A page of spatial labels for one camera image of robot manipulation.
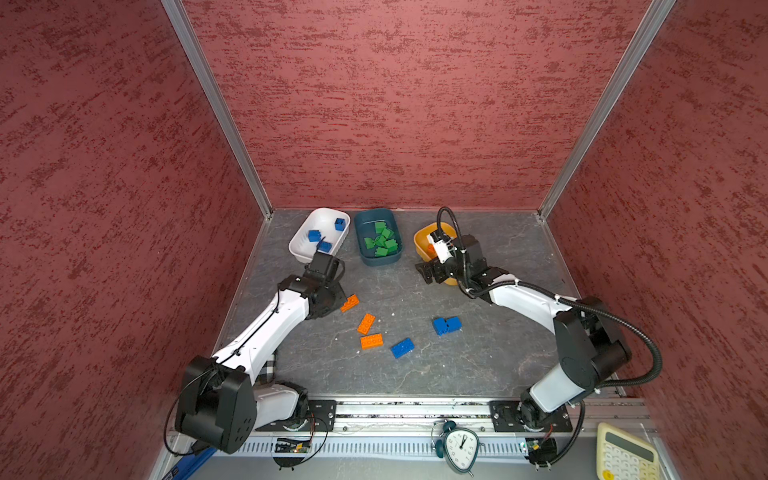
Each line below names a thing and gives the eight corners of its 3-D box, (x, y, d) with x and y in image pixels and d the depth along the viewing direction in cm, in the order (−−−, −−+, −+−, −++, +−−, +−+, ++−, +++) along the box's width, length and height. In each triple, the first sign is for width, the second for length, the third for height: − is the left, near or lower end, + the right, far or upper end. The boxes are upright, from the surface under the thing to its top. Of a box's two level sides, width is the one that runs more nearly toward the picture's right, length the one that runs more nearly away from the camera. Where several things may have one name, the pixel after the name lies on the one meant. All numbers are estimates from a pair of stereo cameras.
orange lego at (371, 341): (361, 350, 87) (360, 347, 85) (360, 339, 89) (359, 336, 87) (384, 346, 88) (383, 343, 86) (382, 335, 90) (382, 332, 88)
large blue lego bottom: (394, 359, 85) (395, 356, 83) (390, 349, 87) (390, 346, 85) (415, 349, 87) (415, 346, 85) (410, 339, 89) (410, 336, 87)
